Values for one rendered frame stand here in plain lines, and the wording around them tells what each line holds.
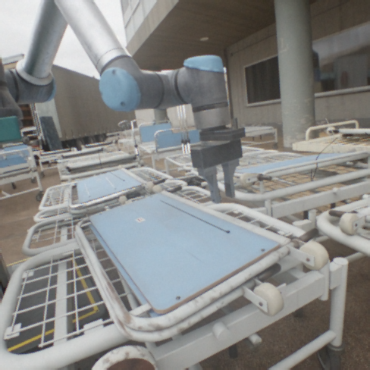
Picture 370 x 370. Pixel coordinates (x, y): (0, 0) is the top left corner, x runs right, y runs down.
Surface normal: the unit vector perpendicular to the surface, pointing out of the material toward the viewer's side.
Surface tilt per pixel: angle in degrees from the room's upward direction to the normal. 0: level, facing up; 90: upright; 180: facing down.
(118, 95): 94
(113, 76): 94
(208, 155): 90
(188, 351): 90
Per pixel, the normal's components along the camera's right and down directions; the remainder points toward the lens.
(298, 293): 0.40, 0.17
